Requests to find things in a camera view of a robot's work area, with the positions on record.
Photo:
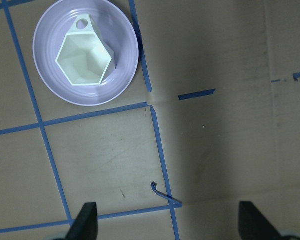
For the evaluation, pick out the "brown paper table cover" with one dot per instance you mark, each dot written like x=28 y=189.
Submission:
x=212 y=117

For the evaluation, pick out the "lavender round plate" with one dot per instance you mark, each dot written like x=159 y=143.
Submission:
x=116 y=31

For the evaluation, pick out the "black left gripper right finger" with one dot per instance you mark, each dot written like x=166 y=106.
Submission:
x=253 y=225

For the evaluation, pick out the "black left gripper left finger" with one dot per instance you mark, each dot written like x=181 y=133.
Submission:
x=85 y=225

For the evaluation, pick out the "white faceted mug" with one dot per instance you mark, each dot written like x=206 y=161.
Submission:
x=84 y=57

